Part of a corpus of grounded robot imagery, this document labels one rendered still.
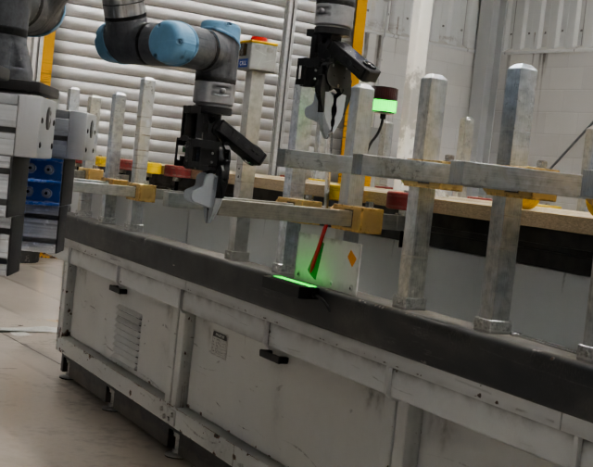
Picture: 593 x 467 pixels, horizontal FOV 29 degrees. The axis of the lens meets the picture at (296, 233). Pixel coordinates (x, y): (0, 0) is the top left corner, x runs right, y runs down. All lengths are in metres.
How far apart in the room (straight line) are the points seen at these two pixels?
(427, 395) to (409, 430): 0.42
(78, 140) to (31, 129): 0.49
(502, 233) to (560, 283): 0.25
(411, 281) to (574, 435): 0.48
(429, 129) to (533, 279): 0.33
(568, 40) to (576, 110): 0.74
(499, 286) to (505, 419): 0.21
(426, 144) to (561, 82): 9.98
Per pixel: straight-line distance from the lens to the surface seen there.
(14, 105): 1.73
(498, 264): 1.88
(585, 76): 11.84
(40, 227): 2.23
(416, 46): 3.96
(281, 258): 2.53
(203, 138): 2.12
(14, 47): 2.27
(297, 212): 2.20
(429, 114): 2.09
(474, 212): 2.22
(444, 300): 2.38
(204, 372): 3.52
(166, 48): 2.02
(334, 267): 2.31
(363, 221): 2.23
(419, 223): 2.09
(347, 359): 2.32
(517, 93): 1.89
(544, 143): 12.10
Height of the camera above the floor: 0.92
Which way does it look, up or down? 3 degrees down
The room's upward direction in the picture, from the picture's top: 6 degrees clockwise
